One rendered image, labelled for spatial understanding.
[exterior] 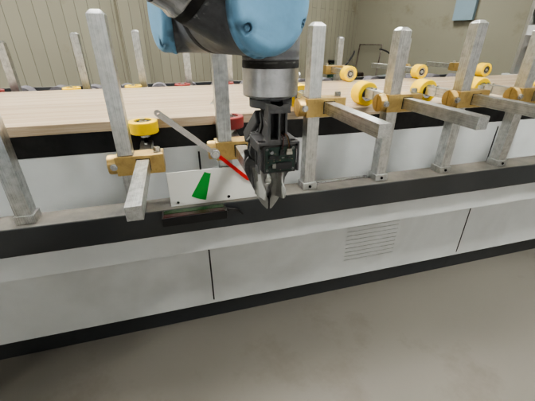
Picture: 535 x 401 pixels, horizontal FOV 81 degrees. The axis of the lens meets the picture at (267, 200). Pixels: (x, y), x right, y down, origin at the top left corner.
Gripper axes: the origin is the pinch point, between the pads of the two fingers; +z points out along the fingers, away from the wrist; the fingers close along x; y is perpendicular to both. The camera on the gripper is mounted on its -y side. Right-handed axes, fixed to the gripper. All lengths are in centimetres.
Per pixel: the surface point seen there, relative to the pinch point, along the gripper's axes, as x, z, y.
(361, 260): 60, 64, -51
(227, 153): -3.8, -1.7, -26.8
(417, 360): 63, 82, -10
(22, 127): -57, -8, -46
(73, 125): -44, -8, -46
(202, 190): -11.2, 8.2, -26.9
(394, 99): 45, -14, -27
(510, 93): 91, -13, -29
